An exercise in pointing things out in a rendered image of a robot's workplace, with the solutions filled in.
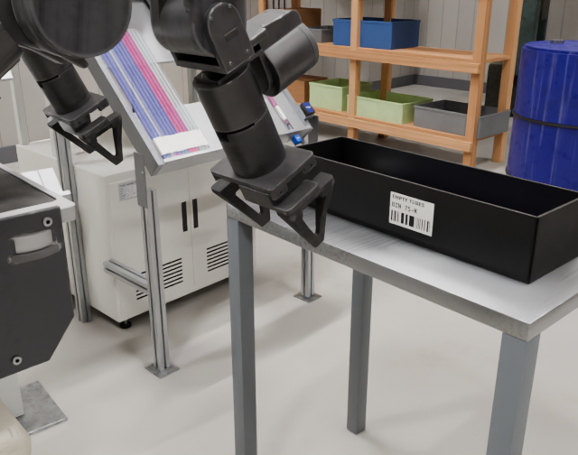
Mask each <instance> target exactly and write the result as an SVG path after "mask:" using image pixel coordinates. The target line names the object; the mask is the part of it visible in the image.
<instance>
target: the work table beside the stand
mask: <svg viewBox="0 0 578 455"><path fill-rule="evenodd" d="M252 227H253V228H257V229H259V230H262V231H264V232H266V233H268V234H270V235H273V236H275V237H279V238H281V239H283V240H285V241H287V242H290V243H292V244H294V245H297V246H300V247H302V248H304V249H307V250H309V251H311V252H314V253H315V254H318V255H321V256H324V257H326V258H328V259H330V260H332V261H335V262H337V263H339V264H342V265H346V266H347V267H349V268H352V269H353V271H352V295H351V318H350V365H349V389H348V412H347V429H348V430H349V431H351V432H353V433H354V434H356V435H357V434H359V433H360V432H362V431H364V430H365V429H366V411H367V392H368V358H369V340H370V322H371V304H372V286H373V278H376V279H378V280H380V281H382V282H384V283H388V284H390V285H393V286H395V287H397V288H399V289H401V290H404V291H406V292H409V293H411V294H414V295H416V296H418V297H421V298H423V299H426V300H427V301H429V302H433V303H435V304H438V305H440V306H443V307H444V308H446V309H449V310H451V311H455V312H457V313H460V314H461V315H463V316H466V317H468V318H471V319H473V320H476V321H478V322H480V323H483V324H485V325H488V326H490V327H492V328H494V329H496V330H500V331H502V337H501V344H500V351H499V363H498V371H497V377H496V384H495V391H494V398H493V405H492V412H491V418H490V426H489V438H488V445H487V452H486V455H522V450H523V444H524V439H525V432H526V427H527V416H528V410H529V405H530V398H531V393H532V387H533V381H534V375H535V369H536V359H537V352H538V347H539V341H540V335H541V334H540V333H541V332H543V331H544V330H546V329H547V328H549V327H550V326H552V325H553V324H555V323H556V322H558V321H559V320H560V319H562V318H563V317H564V316H566V315H567V314H569V313H570V312H572V311H574V310H575V309H577V308H578V256H577V257H575V259H573V260H571V261H569V262H568V263H566V264H564V265H562V266H560V267H558V268H556V269H555V270H554V271H552V272H550V273H549V274H546V275H544V276H543V277H541V278H539V279H537V280H536V281H534V282H532V283H531V284H527V283H522V282H520V281H517V280H514V279H512V278H509V277H506V276H504V275H501V274H497V273H494V272H491V271H489V270H486V269H484V268H481V267H478V266H476V265H472V264H469V263H466V262H463V261H461V260H458V259H456V258H453V257H450V256H447V255H444V254H441V253H438V252H435V251H433V250H430V249H428V248H425V247H422V246H418V245H416V244H413V243H410V242H407V241H405V240H402V239H400V238H397V237H392V236H390V235H388V234H385V233H382V232H379V231H376V230H374V229H372V228H369V227H364V226H361V225H360V224H357V223H354V222H351V221H348V220H346V219H344V218H339V217H336V216H333V215H332V214H329V213H327V214H326V224H325V235H324V240H323V241H322V242H321V243H320V244H319V245H318V246H317V247H313V246H312V245H311V244H309V243H308V242H307V241H306V240H305V239H304V238H303V237H301V236H300V235H299V234H298V233H297V232H296V231H295V230H293V229H292V228H291V227H290V226H289V225H288V224H287V223H286V222H284V221H283V220H282V219H281V218H280V217H279V216H278V215H277V213H276V211H274V210H271V209H270V220H269V221H268V222H267V223H266V224H265V225H264V226H263V227H260V226H259V225H258V224H257V223H256V222H255V221H253V220H252V219H251V218H249V217H248V216H246V215H245V214H244V213H242V212H241V211H239V210H238V209H236V208H235V207H233V206H232V205H230V204H229V203H227V230H228V278H229V304H230V328H231V354H232V378H233V404H234V428H235V453H236V455H257V438H256V355H255V313H254V271H253V228H252Z"/></svg>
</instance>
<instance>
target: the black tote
mask: <svg viewBox="0 0 578 455"><path fill-rule="evenodd" d="M294 147H297V148H301V149H304V150H308V151H312V152H313V155H314V158H315V160H316V162H317V164H316V165H315V166H314V167H313V168H312V169H311V170H310V171H309V172H308V173H303V171H300V172H299V173H298V174H297V175H296V176H295V177H293V178H292V179H291V180H290V181H289V182H288V183H287V186H288V191H287V192H286V194H289V193H290V192H291V191H292V190H293V189H295V188H296V187H297V186H298V185H299V184H300V183H301V182H302V181H304V180H309V181H311V180H312V179H313V178H314V177H315V176H317V175H318V174H319V173H320V172H325V173H328V174H331V175H332V176H333V179H334V185H333V189H332V193H331V199H330V203H329V207H328V209H327V213H329V214H332V215H333V216H336V217H339V218H344V219H346V220H348V221H351V222H354V223H357V224H360V225H361V226H364V227H367V228H372V229H374V230H376V231H379V232H382V233H385V234H388V235H390V236H392V237H397V238H400V239H402V240H405V241H407V242H410V243H413V244H416V245H418V246H422V247H425V248H428V249H430V250H433V251H435V252H438V253H441V254H444V255H447V256H450V257H453V258H456V259H458V260H461V261H463V262H466V263H469V264H472V265H476V266H478V267H481V268H484V269H486V270H489V271H491V272H494V273H497V274H501V275H504V276H506V277H509V278H512V279H514V280H517V281H520V282H522V283H527V284H531V283H532V282H534V281H536V280H537V279H539V278H541V277H543V276H544V275H546V274H549V273H550V272H552V271H554V270H555V269H556V268H558V267H560V266H562V265H564V264H566V263H568V262H569V261H571V260H573V259H575V257H577V256H578V191H576V190H568V189H565V188H561V187H557V186H553V185H549V184H545V183H542V182H537V181H531V180H527V179H522V178H518V177H515V176H511V175H506V174H503V173H499V172H492V171H488V170H484V169H480V168H476V167H472V166H469V165H464V164H460V163H456V162H449V161H445V160H442V159H438V158H433V157H430V156H426V155H422V154H418V153H411V152H408V151H403V150H399V149H396V148H391V147H387V146H384V145H380V144H373V143H369V142H365V141H360V140H357V139H353V138H349V137H345V136H339V137H334V138H331V139H326V140H322V141H318V142H314V143H309V144H302V145H298V146H294Z"/></svg>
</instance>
